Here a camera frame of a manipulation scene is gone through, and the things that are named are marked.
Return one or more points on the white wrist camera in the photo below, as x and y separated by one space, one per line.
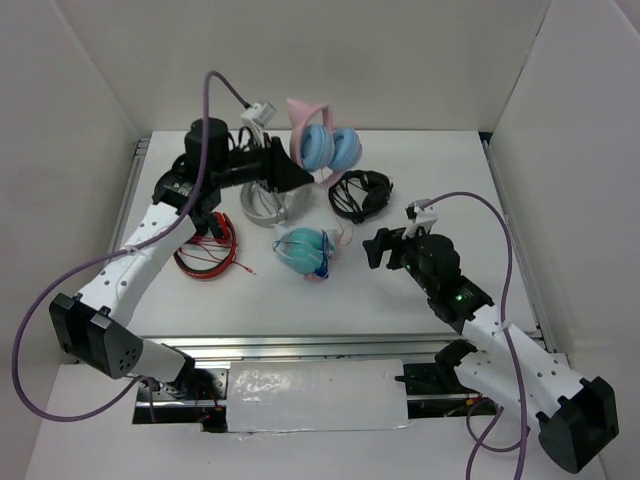
420 214
257 117

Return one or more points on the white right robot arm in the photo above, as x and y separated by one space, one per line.
573 417

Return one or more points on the aluminium right side rail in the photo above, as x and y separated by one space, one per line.
533 295

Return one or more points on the pink and blue cat-ear headphones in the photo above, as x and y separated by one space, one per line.
317 144

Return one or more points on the aluminium rail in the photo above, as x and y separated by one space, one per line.
139 156
280 348
533 295

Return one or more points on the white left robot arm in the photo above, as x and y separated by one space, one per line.
91 325

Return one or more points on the red and black headphones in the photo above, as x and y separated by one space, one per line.
207 256

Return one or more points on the teal cat-ear headphones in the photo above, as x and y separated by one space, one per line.
307 251

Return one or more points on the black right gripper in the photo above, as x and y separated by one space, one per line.
385 239

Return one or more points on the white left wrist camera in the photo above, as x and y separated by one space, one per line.
257 117

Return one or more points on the aluminium front rail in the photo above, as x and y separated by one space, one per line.
280 348

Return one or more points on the silver foil cover plate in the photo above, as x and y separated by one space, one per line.
342 395

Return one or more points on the aluminium left side rail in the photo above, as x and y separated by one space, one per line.
139 156

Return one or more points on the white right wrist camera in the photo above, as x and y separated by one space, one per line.
420 214

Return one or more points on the small black headphones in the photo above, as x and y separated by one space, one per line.
376 186

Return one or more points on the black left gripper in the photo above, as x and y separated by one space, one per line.
278 169

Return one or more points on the grey gaming headset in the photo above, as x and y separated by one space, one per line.
268 208

